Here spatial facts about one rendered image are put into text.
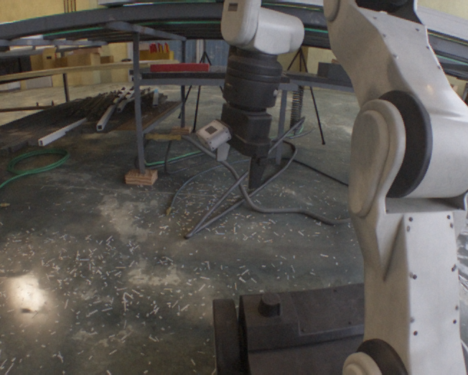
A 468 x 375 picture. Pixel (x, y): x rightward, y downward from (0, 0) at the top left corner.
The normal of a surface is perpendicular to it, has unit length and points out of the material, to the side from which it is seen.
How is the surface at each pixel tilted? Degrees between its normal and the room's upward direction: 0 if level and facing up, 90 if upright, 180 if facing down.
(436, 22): 90
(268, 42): 98
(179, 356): 0
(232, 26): 88
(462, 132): 53
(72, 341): 0
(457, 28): 90
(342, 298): 0
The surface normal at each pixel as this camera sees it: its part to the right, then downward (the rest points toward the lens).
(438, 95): 0.11, -0.56
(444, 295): 0.13, -0.19
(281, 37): 0.56, 0.54
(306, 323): 0.06, -0.87
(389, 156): -0.99, 0.00
